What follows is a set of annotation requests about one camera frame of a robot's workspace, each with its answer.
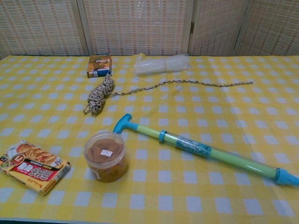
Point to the yellow checkered tablecloth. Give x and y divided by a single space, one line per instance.
210 105

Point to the blue green toothbrush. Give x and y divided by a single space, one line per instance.
194 145

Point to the clear jar of rubber bands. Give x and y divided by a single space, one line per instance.
105 158

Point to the small orange blue box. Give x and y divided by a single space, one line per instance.
99 65

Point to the woven bamboo folding screen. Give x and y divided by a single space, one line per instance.
140 23

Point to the brass screen hinge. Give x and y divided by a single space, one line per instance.
192 26

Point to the yellow red food box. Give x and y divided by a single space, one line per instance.
30 168

